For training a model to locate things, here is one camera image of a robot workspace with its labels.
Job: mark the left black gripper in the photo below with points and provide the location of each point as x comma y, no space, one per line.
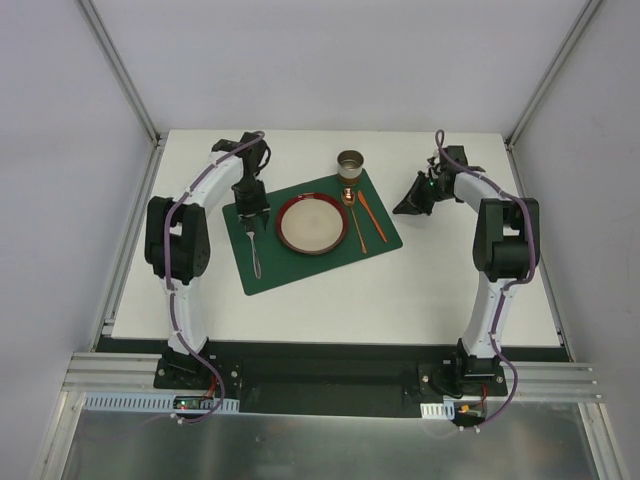
252,209

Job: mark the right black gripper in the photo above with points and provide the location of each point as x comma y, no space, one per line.
420,195

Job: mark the silver fork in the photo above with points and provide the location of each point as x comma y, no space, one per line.
255,257

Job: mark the orange knife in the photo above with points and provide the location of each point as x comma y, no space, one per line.
365,204

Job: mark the red rimmed beige plate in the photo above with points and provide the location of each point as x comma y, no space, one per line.
311,223

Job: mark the green placemat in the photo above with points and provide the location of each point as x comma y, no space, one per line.
280,265

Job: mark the copper spoon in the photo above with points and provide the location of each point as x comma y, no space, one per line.
349,200

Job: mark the steel cup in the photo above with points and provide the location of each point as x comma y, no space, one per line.
349,167

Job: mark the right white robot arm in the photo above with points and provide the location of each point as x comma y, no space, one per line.
505,253

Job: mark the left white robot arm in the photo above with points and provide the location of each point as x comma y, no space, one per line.
177,242

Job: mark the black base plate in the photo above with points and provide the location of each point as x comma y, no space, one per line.
389,381

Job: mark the right white cable duct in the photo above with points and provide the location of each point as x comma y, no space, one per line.
437,411

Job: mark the white cable duct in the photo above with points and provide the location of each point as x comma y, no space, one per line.
148,403
437,411

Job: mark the aluminium front rail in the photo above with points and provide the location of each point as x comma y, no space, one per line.
134,373

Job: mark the left white cable duct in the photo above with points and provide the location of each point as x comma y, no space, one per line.
148,403

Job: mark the right aluminium frame post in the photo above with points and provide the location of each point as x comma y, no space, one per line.
568,45

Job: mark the aluminium frame post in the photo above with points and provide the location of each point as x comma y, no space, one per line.
114,60
568,45

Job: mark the left aluminium frame post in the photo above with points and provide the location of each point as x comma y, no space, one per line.
114,60

